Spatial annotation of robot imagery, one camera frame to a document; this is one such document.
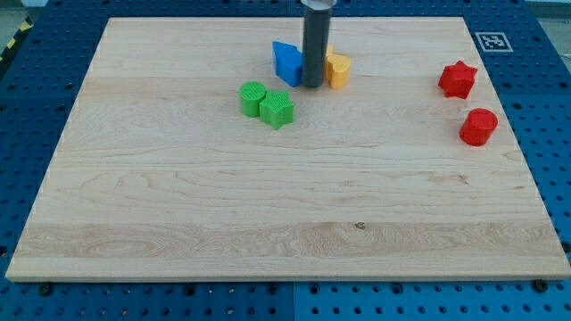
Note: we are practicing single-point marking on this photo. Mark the blue cube block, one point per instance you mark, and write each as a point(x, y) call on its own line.
point(288, 63)

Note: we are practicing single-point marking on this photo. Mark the green star block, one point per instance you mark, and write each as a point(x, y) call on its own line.
point(276, 109)

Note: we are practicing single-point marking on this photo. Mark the green cylinder block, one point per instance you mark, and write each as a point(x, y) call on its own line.
point(251, 95)

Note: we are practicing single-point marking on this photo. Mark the wooden board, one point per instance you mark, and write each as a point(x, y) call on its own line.
point(159, 177)

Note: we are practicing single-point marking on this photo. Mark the yellow heart block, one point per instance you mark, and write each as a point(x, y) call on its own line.
point(338, 70)

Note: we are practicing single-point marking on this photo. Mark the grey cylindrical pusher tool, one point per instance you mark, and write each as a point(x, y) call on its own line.
point(316, 22)

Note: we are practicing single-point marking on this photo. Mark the red star block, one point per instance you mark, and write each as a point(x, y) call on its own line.
point(457, 80)

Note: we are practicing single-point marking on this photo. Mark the red cylinder block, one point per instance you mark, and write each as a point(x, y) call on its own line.
point(478, 127)

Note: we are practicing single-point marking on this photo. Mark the white fiducial marker tag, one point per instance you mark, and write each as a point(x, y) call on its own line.
point(493, 42)

